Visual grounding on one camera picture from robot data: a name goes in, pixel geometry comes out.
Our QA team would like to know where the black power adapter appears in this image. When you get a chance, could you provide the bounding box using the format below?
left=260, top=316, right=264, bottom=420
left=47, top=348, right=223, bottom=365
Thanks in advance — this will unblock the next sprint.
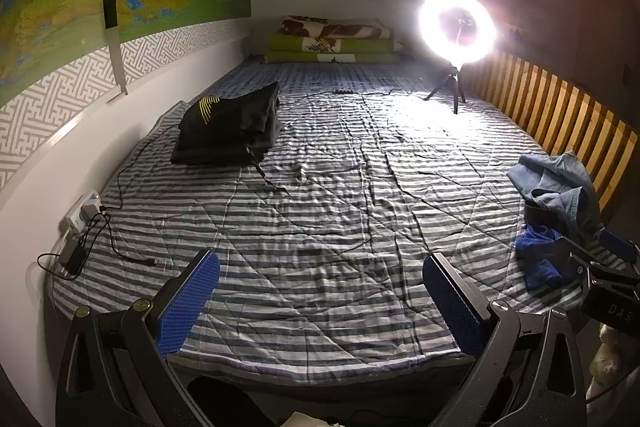
left=60, top=244, right=88, bottom=275

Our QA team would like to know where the striped quilted blanket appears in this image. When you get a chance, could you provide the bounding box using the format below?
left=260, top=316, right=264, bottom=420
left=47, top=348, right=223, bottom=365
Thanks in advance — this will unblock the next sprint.
left=50, top=57, right=631, bottom=388

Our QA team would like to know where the white crumpled bag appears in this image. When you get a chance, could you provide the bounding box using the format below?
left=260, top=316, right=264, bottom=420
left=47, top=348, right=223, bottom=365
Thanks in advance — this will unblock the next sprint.
left=587, top=322, right=640, bottom=403

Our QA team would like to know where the wooden slatted bed rail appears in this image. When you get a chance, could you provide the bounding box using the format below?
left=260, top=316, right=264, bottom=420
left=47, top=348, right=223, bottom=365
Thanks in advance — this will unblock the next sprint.
left=470, top=49, right=640, bottom=212

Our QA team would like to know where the brown floral folded blanket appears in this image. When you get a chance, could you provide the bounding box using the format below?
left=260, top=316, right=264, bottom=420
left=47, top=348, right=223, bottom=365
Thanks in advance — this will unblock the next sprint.
left=280, top=17, right=396, bottom=40

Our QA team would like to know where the black ring light cable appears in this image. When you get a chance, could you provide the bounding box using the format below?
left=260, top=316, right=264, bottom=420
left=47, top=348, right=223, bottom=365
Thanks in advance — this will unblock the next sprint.
left=304, top=88, right=418, bottom=100

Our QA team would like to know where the black webbing strap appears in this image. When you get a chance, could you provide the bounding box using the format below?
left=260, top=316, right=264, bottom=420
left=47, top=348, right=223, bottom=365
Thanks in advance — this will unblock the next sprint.
left=245, top=147, right=290, bottom=196

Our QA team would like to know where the light blue denim garment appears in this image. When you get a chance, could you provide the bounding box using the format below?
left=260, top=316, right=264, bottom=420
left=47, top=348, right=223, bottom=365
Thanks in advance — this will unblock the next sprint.
left=507, top=150, right=603, bottom=235

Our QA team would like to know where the small black tripod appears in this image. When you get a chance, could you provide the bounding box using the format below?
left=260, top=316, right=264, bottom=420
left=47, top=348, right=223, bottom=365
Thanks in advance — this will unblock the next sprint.
left=424, top=61, right=468, bottom=115

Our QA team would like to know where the black adapter cable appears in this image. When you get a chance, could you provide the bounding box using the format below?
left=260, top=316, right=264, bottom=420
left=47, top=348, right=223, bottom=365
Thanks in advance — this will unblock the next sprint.
left=80, top=206, right=161, bottom=267

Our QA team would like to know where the stack of black folded clothes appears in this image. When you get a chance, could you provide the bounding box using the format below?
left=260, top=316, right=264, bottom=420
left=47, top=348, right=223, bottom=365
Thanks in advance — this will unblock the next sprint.
left=171, top=82, right=282, bottom=166

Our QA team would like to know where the blue pinstriped cloth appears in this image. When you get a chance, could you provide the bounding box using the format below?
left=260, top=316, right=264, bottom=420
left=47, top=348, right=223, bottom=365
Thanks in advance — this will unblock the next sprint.
left=515, top=224, right=581, bottom=290

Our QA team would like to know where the thin black cable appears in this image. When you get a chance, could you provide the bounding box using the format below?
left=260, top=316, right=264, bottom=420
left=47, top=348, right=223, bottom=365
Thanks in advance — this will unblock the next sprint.
left=102, top=99, right=197, bottom=210

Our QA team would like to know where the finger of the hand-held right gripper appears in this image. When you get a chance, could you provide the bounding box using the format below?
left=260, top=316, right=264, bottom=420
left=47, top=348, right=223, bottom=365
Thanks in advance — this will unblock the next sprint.
left=560, top=236, right=640, bottom=288
left=599, top=228, right=640, bottom=264

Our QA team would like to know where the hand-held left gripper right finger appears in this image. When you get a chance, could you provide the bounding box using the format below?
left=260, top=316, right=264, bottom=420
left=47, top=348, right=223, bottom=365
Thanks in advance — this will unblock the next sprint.
left=422, top=253, right=588, bottom=427

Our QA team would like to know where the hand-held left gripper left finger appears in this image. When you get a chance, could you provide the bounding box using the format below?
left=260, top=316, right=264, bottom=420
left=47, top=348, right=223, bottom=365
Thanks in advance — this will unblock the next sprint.
left=56, top=249, right=221, bottom=427

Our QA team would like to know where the white power strip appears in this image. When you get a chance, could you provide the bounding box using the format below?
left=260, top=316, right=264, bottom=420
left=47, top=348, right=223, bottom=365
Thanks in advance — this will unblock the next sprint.
left=62, top=192, right=103, bottom=233

